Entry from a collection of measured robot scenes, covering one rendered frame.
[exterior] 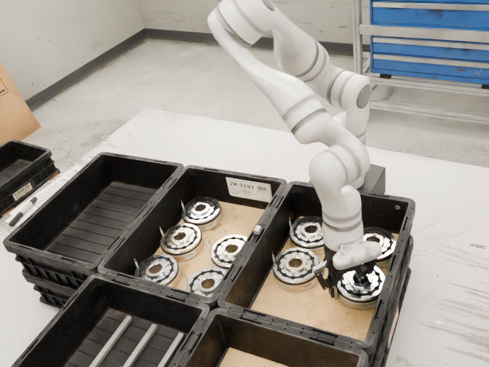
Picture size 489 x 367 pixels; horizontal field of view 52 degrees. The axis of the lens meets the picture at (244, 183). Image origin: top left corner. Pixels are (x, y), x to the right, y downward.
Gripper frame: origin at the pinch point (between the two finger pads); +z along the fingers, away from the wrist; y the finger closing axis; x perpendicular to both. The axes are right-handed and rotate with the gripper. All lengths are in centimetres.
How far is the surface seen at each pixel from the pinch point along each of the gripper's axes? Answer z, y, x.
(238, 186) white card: -4.3, 12.1, -38.0
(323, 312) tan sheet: 2.3, 6.2, 2.4
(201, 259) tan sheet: 2.3, 26.7, -23.3
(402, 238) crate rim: -7.7, -13.1, -0.8
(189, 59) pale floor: 86, -13, -348
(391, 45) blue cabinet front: 36, -105, -171
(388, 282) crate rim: -7.7, -4.9, 8.2
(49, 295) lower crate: 9, 66, -35
